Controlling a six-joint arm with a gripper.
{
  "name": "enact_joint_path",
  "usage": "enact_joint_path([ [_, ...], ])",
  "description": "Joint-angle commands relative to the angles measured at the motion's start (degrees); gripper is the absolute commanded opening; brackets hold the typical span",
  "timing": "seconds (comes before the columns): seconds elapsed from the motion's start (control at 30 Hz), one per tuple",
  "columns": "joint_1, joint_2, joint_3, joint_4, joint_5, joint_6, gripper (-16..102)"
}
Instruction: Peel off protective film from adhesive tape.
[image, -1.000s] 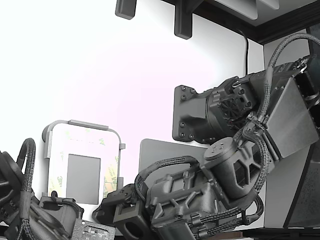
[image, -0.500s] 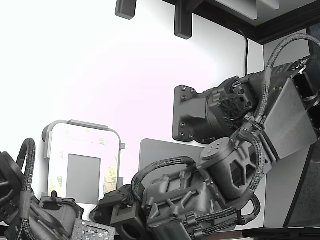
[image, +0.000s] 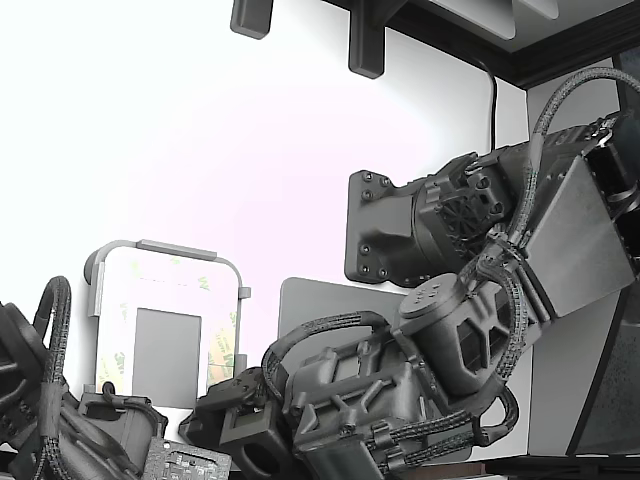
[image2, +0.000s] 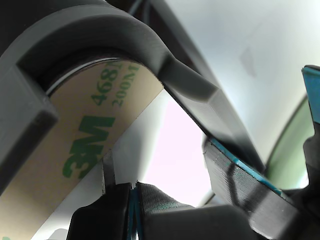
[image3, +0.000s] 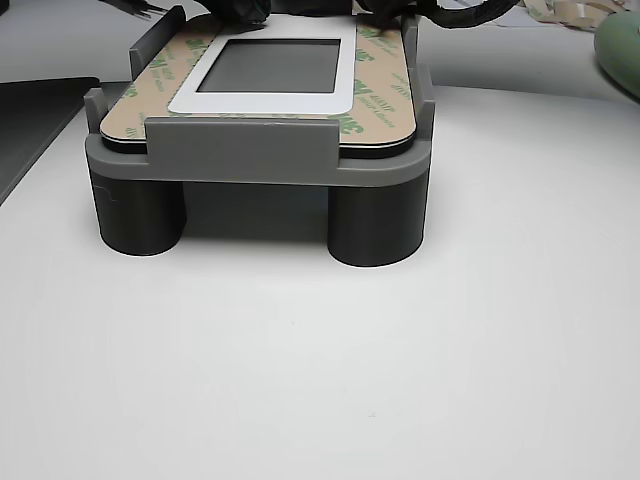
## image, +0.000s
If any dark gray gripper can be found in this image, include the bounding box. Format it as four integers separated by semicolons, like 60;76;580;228
178;397;302;480

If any panel with tan adhesive liner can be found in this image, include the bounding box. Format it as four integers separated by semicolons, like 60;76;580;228
94;247;239;442

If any tan printed tape liner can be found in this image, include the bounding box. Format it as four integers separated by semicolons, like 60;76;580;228
97;249;236;386

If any gray circuit board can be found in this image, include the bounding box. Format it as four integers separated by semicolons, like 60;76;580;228
142;437;232;480

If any dark gray rectangular mat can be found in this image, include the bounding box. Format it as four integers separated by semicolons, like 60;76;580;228
272;277;474;464

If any dark gray idle machine assembly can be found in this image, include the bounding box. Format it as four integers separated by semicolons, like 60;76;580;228
0;299;169;480

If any dark speckled side panel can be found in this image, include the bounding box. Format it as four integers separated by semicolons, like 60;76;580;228
567;284;640;456

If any wide pale gray slat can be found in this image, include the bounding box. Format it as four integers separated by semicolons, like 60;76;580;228
427;0;517;42

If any narrow pale gray slat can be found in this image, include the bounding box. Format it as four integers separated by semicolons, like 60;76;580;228
514;0;560;21

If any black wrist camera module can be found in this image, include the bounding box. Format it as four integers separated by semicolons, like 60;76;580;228
192;367;274;419

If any black braided looped cable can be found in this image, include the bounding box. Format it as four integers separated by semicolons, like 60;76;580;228
32;275;76;451

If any short dark gray bracket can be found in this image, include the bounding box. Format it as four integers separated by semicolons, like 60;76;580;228
229;0;275;39

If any long dark gray bracket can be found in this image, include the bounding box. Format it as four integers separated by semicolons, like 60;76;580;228
347;0;387;80

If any thin black wall cable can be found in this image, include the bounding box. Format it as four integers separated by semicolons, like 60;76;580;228
468;53;500;152

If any black shelf frame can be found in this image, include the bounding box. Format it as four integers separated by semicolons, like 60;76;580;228
319;0;640;89

